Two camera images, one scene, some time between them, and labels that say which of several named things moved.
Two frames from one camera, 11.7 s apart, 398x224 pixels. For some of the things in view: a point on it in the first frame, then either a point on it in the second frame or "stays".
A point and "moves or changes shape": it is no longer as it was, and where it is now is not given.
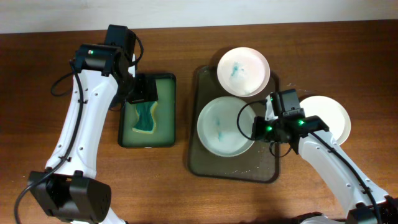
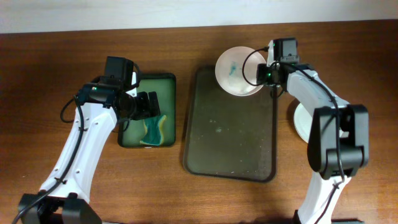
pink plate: [243, 71] stays
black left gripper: [145, 93] -> [146, 111]
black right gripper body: [265, 132] -> [266, 75]
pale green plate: [217, 129] moves or changes shape
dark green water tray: [164, 135] stays
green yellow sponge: [147, 121] moves or changes shape
